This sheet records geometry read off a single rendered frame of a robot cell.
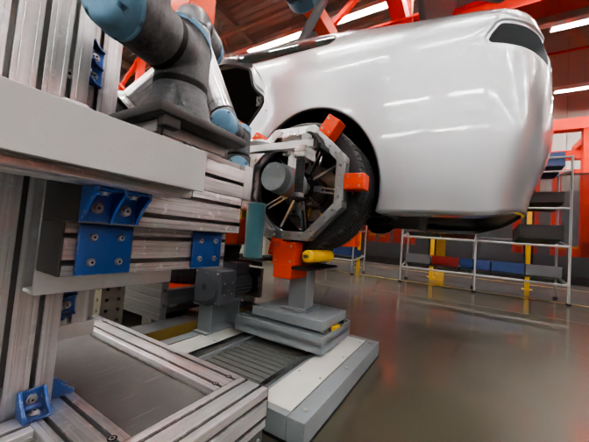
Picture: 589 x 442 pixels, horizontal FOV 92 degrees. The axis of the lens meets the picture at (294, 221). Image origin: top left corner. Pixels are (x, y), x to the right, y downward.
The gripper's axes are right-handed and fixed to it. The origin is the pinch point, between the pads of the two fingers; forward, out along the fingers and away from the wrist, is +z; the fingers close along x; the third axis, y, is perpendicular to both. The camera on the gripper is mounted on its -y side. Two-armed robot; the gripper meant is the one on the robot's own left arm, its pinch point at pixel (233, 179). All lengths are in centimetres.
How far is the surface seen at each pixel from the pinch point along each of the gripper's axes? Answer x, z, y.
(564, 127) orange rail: 609, 259, -220
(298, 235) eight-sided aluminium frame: 31.8, -0.7, 22.8
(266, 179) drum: 13.8, -5.3, -0.7
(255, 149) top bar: 8.0, -5.9, -13.0
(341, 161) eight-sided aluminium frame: 44.3, -15.8, -10.4
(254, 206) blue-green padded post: 10.5, 1.0, 11.2
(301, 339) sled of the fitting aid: 36, -4, 70
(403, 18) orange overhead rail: 181, 153, -238
